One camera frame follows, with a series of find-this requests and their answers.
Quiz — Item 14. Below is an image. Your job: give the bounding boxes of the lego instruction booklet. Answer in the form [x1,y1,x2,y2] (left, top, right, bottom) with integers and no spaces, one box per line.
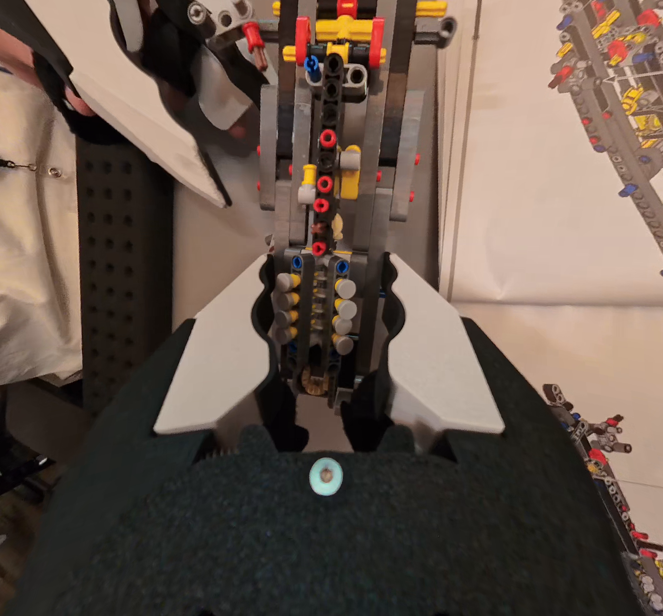
[439,0,663,616]

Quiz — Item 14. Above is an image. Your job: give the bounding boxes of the lego technic car chassis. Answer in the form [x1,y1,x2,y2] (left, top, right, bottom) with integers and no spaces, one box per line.
[257,0,459,410]

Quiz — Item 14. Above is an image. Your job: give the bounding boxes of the person's white jacket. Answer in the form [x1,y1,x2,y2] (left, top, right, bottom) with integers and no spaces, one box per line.
[0,56,84,387]

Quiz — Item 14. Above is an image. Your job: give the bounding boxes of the black perforated board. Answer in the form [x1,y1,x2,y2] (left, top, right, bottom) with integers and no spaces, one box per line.
[77,136,175,420]

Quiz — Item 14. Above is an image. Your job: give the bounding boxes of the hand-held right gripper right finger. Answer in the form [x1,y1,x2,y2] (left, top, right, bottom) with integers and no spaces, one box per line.
[379,251,507,436]

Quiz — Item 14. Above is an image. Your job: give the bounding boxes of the light grey lego connector assembly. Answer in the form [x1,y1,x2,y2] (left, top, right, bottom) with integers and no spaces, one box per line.
[215,0,269,68]

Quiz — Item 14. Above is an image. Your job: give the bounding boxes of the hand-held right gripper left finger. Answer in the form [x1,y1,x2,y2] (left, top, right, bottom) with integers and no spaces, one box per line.
[152,252,285,436]

